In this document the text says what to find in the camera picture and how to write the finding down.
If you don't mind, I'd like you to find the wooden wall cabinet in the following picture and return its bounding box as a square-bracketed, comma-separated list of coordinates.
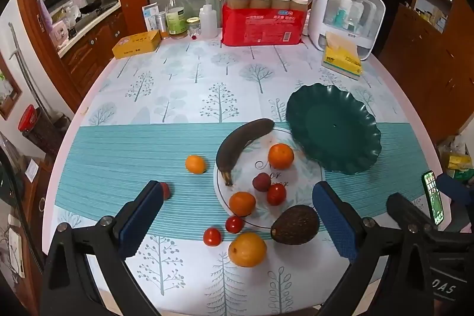
[385, 0, 474, 144]

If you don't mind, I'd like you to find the white storage box clear door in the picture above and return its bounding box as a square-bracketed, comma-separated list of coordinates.
[307, 0, 386, 61]

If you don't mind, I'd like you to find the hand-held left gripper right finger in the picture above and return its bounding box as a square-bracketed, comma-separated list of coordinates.
[312, 181, 432, 316]

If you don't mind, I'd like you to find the overripe dark banana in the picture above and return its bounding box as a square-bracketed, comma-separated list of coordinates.
[216, 118, 275, 187]

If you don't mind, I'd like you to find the tree-printed tablecloth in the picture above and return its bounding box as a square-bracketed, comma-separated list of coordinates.
[42, 29, 450, 316]

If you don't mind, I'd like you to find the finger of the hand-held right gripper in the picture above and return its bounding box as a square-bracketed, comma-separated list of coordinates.
[437, 173, 474, 208]
[386, 192, 436, 232]

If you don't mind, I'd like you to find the yellow tissue pack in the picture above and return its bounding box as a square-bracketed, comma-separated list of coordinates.
[321, 32, 363, 80]

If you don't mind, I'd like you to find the dark avocado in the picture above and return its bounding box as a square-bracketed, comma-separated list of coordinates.
[270, 205, 321, 246]

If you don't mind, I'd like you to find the pink box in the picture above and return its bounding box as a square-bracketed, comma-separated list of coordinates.
[50, 22, 72, 45]

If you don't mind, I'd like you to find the smartphone with lit screen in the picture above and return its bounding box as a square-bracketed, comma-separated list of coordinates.
[422, 170, 447, 226]

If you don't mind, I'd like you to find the dark green scalloped plate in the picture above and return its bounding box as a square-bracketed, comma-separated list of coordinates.
[285, 83, 382, 175]

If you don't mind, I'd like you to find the large yellow orange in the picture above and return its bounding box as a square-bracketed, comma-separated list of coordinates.
[228, 232, 268, 268]

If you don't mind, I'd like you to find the white squeeze bottle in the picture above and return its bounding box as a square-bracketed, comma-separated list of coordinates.
[199, 0, 219, 40]

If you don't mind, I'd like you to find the wooden picture frame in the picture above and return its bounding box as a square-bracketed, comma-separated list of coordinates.
[0, 53, 23, 121]

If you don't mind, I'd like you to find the white and blue carton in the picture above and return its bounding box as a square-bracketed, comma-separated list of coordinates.
[142, 4, 161, 31]

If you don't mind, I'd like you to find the metal tin can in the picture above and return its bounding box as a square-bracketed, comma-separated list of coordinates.
[156, 12, 169, 39]

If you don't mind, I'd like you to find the small glass jar gold lid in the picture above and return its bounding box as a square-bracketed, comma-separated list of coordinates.
[186, 17, 202, 40]

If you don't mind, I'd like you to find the red plastic package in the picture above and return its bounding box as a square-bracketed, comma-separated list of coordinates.
[221, 0, 319, 46]

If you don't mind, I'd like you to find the oil bottle green label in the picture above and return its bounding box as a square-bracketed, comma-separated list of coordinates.
[165, 0, 189, 40]

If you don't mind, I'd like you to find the small tangerine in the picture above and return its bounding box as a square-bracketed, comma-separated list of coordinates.
[185, 155, 206, 175]

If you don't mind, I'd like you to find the red lidded container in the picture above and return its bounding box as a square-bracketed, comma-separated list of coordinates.
[18, 105, 40, 131]

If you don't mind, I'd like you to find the red cherry tomato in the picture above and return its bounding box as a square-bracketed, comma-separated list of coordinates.
[267, 183, 287, 206]
[225, 215, 244, 234]
[203, 227, 222, 247]

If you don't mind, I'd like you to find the yellow bag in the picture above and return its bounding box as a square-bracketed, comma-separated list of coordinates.
[444, 149, 473, 180]

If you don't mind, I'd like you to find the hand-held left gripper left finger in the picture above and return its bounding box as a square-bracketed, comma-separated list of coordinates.
[39, 180, 164, 316]

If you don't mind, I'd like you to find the yellow cardboard box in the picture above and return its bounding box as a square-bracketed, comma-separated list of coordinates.
[112, 31, 162, 60]

